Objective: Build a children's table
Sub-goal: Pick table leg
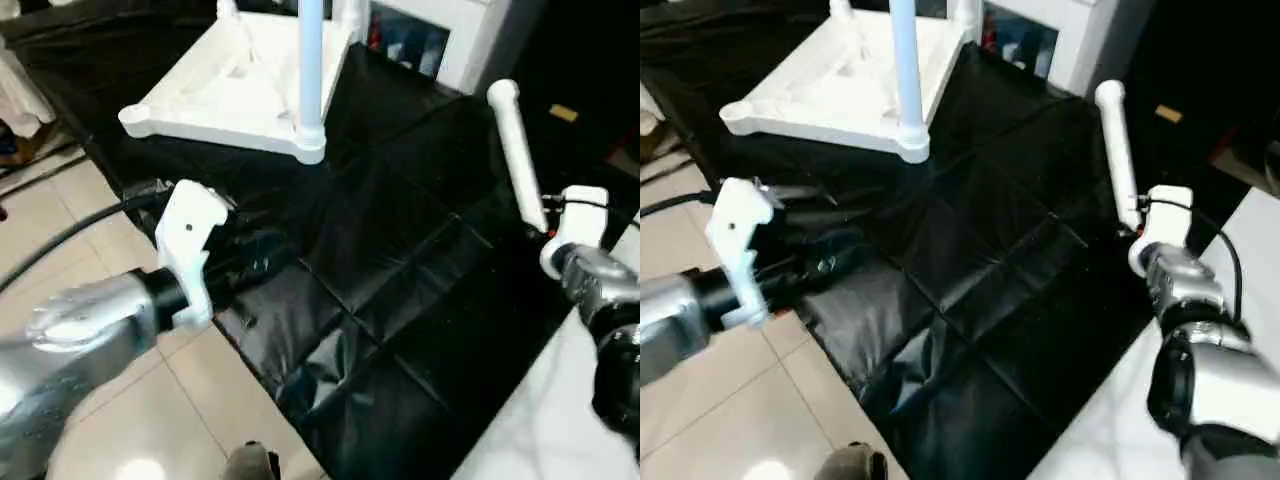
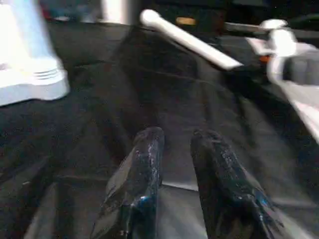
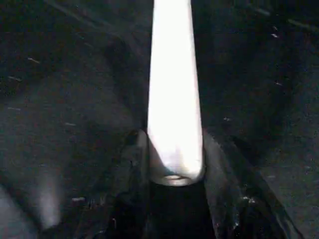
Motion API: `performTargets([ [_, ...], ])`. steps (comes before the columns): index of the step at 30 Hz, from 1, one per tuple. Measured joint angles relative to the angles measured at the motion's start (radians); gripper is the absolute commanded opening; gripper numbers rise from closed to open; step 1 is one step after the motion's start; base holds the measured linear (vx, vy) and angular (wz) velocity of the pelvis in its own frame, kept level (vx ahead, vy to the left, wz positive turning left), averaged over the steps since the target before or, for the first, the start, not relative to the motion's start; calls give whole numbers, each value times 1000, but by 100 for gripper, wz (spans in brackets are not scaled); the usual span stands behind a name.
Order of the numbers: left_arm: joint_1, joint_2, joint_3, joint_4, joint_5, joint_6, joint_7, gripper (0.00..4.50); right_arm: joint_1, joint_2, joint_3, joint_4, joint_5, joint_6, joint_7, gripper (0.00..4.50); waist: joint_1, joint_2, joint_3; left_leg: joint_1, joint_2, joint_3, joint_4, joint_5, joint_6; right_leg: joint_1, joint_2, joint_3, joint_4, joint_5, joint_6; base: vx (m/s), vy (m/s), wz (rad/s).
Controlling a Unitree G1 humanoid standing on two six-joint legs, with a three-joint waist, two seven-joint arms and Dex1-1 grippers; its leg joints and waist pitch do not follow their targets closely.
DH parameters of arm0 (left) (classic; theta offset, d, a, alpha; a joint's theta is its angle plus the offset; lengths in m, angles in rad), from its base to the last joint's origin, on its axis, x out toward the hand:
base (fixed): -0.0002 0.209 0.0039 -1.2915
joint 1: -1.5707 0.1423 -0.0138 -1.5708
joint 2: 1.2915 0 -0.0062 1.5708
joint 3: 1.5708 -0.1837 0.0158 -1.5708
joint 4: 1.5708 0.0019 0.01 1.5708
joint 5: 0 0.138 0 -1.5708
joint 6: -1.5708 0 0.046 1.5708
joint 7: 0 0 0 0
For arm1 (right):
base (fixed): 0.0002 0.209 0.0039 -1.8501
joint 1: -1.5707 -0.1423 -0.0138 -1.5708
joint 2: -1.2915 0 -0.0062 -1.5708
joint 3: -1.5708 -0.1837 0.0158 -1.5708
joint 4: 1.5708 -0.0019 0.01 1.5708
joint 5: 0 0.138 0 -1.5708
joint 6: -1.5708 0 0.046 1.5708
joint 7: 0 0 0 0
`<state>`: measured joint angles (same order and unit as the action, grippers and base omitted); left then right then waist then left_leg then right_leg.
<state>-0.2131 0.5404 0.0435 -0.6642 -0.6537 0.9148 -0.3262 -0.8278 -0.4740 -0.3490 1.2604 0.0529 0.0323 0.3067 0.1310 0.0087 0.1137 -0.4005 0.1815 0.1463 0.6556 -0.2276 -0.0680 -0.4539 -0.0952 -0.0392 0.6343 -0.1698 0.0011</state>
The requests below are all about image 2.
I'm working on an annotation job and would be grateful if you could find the white plastic table leg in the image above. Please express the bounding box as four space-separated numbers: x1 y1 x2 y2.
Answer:
0 0 65 83
139 8 244 71

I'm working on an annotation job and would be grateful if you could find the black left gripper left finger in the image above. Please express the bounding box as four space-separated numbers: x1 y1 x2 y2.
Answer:
90 126 165 239

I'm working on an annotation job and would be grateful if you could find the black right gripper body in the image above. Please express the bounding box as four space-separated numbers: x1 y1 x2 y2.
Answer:
233 61 273 92

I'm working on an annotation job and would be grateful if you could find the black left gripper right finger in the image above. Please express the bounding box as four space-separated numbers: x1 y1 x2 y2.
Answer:
190 129 286 239

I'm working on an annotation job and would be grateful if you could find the small yellow tag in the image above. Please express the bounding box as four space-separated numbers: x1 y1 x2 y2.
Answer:
175 17 197 26

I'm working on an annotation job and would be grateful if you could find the black work mat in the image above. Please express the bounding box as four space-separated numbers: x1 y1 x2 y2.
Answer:
0 19 319 239

